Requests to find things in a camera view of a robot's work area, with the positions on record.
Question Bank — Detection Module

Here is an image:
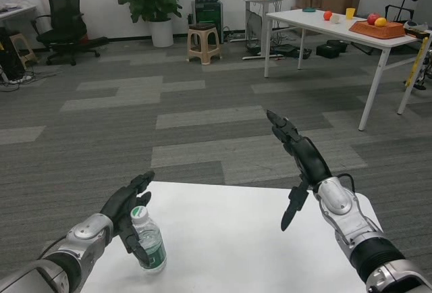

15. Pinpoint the black green computer tower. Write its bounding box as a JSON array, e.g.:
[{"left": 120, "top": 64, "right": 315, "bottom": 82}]
[{"left": 190, "top": 0, "right": 224, "bottom": 45}]

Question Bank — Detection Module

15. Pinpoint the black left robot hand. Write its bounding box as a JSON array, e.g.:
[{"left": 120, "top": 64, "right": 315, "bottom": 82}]
[{"left": 99, "top": 170, "right": 156, "bottom": 267}]

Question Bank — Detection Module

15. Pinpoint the white power strip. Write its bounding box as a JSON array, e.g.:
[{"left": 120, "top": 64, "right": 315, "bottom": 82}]
[{"left": 6, "top": 74, "right": 33, "bottom": 84}]

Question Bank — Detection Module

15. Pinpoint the black office chair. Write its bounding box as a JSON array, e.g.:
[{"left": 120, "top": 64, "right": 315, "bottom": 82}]
[{"left": 30, "top": 0, "right": 109, "bottom": 67}]

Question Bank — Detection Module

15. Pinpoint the white plant pot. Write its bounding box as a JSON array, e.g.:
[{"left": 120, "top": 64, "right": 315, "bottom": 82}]
[{"left": 149, "top": 18, "right": 174, "bottom": 49}]

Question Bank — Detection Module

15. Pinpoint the orange woven basket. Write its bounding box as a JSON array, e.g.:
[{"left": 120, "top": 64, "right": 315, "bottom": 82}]
[{"left": 348, "top": 20, "right": 405, "bottom": 40}]

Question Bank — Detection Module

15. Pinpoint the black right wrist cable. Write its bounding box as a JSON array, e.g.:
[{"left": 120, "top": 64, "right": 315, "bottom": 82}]
[{"left": 334, "top": 172, "right": 357, "bottom": 194}]

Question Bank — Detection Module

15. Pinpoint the yellow measuring stick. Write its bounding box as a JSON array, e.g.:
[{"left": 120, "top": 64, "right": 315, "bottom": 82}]
[{"left": 405, "top": 30, "right": 432, "bottom": 88}]

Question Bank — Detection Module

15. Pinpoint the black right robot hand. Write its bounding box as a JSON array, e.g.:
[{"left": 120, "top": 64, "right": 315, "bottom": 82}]
[{"left": 266, "top": 109, "right": 333, "bottom": 232}]

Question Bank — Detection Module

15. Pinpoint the wooden stool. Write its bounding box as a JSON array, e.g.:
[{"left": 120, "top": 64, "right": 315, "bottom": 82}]
[{"left": 8, "top": 33, "right": 38, "bottom": 65}]

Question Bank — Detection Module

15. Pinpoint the black case on floor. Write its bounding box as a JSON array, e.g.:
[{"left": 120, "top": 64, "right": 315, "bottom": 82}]
[{"left": 315, "top": 39, "right": 348, "bottom": 59}]

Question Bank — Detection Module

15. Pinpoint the small white desk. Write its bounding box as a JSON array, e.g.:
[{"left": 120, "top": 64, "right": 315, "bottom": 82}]
[{"left": 227, "top": 0, "right": 292, "bottom": 61}]

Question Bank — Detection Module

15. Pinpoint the long white table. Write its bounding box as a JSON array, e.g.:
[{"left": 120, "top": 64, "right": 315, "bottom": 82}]
[{"left": 263, "top": 8, "right": 432, "bottom": 132}]

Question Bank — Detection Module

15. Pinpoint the beige plastic stool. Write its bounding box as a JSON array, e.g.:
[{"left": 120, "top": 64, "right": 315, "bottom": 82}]
[{"left": 186, "top": 23, "right": 222, "bottom": 66}]

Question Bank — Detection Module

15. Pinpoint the clear plastic water bottle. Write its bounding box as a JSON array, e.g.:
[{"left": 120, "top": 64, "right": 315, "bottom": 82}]
[{"left": 130, "top": 205, "right": 167, "bottom": 273}]

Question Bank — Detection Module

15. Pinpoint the white desk with papers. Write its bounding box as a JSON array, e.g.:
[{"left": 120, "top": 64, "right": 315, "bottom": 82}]
[{"left": 0, "top": 0, "right": 38, "bottom": 30}]

